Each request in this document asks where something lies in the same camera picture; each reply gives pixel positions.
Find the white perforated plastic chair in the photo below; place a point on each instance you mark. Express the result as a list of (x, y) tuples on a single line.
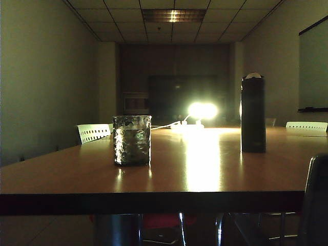
[(111, 127), (306, 126), (93, 133)]

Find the white power strip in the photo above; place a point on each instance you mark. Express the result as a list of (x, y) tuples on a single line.
[(188, 126)]

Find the metal frame chair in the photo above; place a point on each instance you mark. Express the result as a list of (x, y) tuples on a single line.
[(282, 225)]

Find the bright desk lamp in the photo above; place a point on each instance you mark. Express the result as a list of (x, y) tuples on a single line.
[(202, 111)]

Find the textured glass cup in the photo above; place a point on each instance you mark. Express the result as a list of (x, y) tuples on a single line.
[(132, 143)]

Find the grey chair backrest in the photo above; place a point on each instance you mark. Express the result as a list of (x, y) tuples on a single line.
[(270, 122)]

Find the black television screen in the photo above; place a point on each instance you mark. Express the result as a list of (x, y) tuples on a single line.
[(169, 94)]

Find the wall whiteboard with dark frame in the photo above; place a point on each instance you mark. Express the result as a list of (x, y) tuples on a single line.
[(314, 71)]

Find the metal table leg column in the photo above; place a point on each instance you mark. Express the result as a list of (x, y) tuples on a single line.
[(115, 230)]

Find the red chair with chrome legs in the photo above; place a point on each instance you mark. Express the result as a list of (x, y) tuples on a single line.
[(164, 221)]

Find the dark glossy chair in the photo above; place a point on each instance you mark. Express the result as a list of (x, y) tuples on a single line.
[(317, 205)]

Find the ceiling light panel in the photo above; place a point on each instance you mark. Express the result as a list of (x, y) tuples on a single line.
[(174, 15)]

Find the black thermos cup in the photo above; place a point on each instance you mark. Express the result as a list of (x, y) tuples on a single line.
[(253, 115)]

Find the recessed wall panel box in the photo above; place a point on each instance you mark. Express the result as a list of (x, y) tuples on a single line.
[(135, 103)]

